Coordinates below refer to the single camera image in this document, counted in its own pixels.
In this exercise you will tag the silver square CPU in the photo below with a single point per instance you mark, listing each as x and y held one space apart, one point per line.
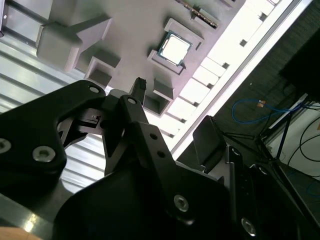
175 48

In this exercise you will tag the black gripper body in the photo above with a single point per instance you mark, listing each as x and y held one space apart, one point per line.
130 207

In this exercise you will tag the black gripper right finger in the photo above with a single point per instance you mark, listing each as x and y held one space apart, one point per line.
207 142

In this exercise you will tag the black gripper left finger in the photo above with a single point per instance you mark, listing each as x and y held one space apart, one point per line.
30 130

